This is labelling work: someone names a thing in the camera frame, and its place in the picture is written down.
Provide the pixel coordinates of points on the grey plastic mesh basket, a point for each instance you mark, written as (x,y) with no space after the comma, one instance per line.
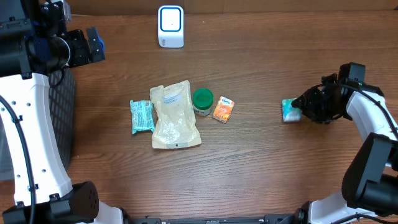
(62,111)

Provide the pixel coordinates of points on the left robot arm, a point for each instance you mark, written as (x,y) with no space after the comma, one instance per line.
(34,44)

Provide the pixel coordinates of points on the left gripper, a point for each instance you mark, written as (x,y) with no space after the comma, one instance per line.
(81,40)

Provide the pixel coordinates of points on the green lid jar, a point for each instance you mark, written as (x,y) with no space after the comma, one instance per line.
(202,100)

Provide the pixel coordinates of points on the white barcode scanner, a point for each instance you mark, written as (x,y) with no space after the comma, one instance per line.
(171,26)

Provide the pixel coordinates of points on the beige powder pouch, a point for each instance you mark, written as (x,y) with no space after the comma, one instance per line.
(176,122)

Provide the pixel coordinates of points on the orange tissue packet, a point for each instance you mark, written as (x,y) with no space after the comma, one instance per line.
(223,109)

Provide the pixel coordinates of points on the teal snack packet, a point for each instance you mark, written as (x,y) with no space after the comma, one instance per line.
(142,116)

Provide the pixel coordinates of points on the teal white tissue packet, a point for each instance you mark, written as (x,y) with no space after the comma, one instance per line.
(289,113)

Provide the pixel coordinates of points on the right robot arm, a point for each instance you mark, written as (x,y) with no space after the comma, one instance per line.
(366,191)

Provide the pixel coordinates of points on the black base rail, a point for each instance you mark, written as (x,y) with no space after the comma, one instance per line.
(267,219)

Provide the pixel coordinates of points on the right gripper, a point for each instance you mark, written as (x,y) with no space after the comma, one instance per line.
(306,105)

